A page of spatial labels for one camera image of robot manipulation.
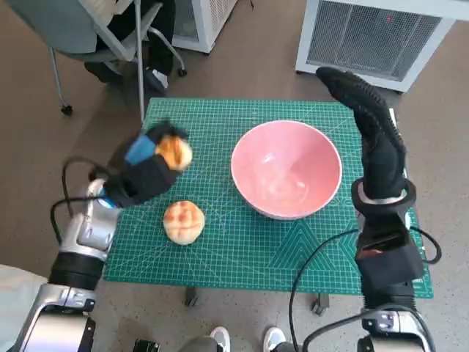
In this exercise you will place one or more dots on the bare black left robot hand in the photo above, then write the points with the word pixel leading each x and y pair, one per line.
pixel 146 179

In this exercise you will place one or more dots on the small white mesh cabinet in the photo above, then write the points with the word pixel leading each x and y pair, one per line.
pixel 205 25

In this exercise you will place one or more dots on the large white mesh cabinet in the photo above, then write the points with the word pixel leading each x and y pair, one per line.
pixel 366 36

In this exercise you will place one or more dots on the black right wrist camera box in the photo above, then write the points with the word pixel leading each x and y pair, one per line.
pixel 395 264

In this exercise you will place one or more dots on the pink bowl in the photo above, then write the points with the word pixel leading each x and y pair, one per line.
pixel 286 165

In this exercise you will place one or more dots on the green cutting mat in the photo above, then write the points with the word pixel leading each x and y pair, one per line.
pixel 227 234

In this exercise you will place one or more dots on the round toy bread bun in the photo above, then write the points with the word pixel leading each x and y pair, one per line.
pixel 183 221

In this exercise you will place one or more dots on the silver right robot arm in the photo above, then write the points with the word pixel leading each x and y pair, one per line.
pixel 381 209

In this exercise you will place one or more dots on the thin silver metal pole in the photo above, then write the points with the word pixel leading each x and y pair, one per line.
pixel 139 55

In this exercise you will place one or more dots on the grey office chair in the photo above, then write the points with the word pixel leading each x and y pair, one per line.
pixel 55 29

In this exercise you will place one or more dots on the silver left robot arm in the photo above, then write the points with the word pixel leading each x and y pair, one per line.
pixel 88 231

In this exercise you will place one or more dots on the orange toy bread loaf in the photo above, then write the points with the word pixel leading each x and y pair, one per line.
pixel 176 152

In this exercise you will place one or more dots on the grey table leg caster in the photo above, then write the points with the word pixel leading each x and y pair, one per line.
pixel 319 304
pixel 191 297

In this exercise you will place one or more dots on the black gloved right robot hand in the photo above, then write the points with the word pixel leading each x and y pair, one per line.
pixel 381 146

